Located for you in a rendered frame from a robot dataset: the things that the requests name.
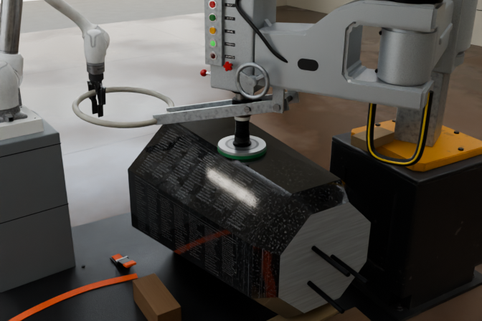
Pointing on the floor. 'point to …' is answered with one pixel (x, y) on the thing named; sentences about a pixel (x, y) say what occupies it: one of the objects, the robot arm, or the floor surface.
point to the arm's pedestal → (33, 209)
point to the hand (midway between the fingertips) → (97, 109)
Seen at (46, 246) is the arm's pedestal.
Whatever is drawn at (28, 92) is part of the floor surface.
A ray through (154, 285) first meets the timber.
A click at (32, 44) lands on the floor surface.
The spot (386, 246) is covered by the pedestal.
